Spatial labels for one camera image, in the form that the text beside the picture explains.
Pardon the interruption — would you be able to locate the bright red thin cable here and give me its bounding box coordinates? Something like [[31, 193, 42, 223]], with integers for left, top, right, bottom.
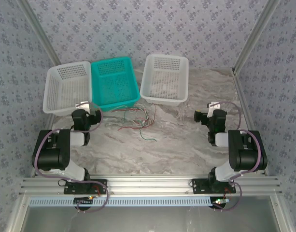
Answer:
[[117, 103, 156, 131]]

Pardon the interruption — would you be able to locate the white perforated plastic basket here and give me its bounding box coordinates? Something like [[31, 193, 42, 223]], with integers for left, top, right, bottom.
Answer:
[[139, 54, 189, 107], [42, 60, 93, 116]]

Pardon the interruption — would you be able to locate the teal perforated plastic basket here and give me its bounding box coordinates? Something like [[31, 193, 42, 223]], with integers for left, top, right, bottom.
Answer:
[[90, 56, 141, 113]]

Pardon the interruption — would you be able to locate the small circuit board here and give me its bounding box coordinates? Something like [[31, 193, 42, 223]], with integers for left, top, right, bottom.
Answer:
[[211, 197, 230, 206], [73, 196, 95, 205]]

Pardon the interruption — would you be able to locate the grey metal panel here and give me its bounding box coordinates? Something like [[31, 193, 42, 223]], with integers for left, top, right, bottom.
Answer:
[[6, 193, 293, 232]]

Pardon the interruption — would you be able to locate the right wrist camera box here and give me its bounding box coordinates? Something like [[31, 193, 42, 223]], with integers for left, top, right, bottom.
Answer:
[[207, 102, 220, 117]]

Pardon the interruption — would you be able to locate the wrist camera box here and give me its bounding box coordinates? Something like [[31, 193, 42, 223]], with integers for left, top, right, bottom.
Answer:
[[75, 101, 92, 115], [207, 102, 220, 117]]

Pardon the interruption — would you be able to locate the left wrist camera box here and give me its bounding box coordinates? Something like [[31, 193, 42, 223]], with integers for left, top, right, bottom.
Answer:
[[75, 101, 92, 115]]

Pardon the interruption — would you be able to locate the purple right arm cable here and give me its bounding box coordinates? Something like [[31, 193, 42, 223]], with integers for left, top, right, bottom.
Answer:
[[211, 101, 262, 212]]

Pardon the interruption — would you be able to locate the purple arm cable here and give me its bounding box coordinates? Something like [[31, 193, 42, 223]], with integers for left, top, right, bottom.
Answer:
[[32, 101, 110, 214], [211, 101, 262, 212]]

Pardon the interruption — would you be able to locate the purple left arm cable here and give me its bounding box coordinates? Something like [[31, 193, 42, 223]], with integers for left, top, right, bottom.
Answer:
[[32, 101, 110, 214]]

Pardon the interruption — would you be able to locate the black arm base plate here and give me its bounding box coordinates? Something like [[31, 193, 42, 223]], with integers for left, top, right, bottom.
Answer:
[[191, 178, 237, 194], [63, 179, 108, 195]]

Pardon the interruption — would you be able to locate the aluminium mounting rail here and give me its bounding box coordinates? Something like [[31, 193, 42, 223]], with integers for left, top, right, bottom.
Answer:
[[19, 175, 283, 195]]

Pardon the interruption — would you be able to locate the aluminium frame post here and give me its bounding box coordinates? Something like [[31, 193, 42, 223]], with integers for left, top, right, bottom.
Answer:
[[232, 0, 282, 73], [18, 0, 61, 64]]

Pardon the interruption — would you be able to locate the white slotted cable duct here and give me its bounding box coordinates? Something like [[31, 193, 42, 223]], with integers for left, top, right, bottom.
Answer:
[[28, 196, 217, 208]]

